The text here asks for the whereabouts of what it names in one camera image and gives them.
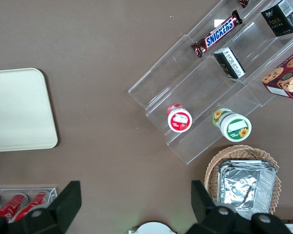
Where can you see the light oval wicker basket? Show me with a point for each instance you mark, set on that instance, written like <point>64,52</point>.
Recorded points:
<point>211,170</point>

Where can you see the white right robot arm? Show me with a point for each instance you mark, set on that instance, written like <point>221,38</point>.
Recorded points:
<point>152,228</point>

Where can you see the green lidded cup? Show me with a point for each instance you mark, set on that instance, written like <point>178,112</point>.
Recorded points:
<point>235,126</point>

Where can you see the red soda cans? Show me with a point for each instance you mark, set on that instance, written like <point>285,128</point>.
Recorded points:
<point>31,207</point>

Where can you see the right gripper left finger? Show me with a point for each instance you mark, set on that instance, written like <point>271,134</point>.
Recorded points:
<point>66,207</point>

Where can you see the clear acrylic bottle rack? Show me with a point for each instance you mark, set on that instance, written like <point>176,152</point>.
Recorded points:
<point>51,192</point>

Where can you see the small black box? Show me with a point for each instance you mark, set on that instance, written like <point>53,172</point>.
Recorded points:
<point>230,63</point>
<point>280,19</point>

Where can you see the red lidded cup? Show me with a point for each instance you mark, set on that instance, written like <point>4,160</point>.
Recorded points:
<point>179,120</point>

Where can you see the red cola bottle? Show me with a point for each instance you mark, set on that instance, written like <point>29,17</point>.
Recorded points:
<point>9,207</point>

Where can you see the red cookie box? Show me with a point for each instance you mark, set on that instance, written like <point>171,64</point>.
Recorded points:
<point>286,78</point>

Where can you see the stack of foil trays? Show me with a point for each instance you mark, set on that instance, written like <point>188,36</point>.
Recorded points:
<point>244,187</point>

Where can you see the clear acrylic stepped shelf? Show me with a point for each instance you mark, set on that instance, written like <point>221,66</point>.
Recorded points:
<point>197,87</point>

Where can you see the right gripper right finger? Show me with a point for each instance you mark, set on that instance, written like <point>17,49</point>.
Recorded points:
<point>205,212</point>

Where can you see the beige plastic tray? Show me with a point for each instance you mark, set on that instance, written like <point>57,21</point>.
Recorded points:
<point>19,109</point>

